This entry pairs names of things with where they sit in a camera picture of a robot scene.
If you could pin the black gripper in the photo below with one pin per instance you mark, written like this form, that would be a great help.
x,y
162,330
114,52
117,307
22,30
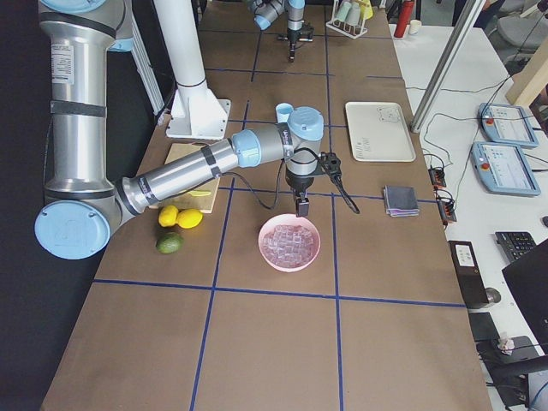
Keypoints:
x,y
299,182
292,37

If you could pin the clear ice cubes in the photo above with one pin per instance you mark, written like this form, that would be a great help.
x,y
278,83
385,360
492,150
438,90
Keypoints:
x,y
289,246

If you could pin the light blue plastic cup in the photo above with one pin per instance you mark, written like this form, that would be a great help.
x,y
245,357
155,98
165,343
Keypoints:
x,y
283,111

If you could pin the green pastel cup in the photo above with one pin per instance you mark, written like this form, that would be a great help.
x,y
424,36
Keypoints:
x,y
343,7

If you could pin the grey pastel cup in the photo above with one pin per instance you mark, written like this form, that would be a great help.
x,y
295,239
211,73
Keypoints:
x,y
353,15

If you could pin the yellow pastel cup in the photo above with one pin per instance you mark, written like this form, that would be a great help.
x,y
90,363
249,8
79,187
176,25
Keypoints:
x,y
366,11

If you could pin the pink bowl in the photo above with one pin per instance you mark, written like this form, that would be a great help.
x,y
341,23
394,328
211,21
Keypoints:
x,y
289,219

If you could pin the wooden cutting board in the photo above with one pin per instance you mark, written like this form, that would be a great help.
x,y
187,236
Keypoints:
x,y
183,202

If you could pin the grey folded cloth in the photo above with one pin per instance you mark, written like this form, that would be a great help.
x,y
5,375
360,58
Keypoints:
x,y
400,201

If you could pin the cream bear tray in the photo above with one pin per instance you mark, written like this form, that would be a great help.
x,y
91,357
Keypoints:
x,y
378,132

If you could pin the yellow plastic knife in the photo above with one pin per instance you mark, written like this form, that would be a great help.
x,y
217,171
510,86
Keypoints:
x,y
198,193

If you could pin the yellow lemon lower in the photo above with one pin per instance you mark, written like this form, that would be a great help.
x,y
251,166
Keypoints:
x,y
189,218

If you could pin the yellow lemon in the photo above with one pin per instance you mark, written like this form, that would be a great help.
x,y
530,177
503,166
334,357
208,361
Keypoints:
x,y
189,218
167,216

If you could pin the red bottle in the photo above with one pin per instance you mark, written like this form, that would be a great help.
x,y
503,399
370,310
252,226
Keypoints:
x,y
404,18

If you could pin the yellow lemon upper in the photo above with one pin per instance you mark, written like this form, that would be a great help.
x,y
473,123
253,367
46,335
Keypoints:
x,y
167,216

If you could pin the green lime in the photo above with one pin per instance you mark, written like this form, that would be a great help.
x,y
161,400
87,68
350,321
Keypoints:
x,y
170,242

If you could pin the black box device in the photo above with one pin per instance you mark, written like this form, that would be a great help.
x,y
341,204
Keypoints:
x,y
468,274

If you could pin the blue teach pendant near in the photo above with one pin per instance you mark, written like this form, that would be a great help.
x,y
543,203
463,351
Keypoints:
x,y
503,169

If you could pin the blue teach pendant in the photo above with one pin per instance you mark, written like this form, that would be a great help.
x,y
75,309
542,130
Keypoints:
x,y
507,123
503,169

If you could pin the black computer mouse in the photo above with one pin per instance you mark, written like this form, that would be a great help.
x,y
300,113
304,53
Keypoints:
x,y
493,296

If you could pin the black keyboard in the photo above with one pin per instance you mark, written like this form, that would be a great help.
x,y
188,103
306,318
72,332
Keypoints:
x,y
515,243

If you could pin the blue teach pendant far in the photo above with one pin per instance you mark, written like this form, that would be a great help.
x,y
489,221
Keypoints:
x,y
507,123

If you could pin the wire cup rack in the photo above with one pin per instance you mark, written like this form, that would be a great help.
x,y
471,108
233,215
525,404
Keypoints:
x,y
343,28

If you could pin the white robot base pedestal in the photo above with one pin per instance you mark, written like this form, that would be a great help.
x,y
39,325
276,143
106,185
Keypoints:
x,y
196,112

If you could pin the aluminium frame post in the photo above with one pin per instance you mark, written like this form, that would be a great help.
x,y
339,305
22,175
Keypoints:
x,y
464,24

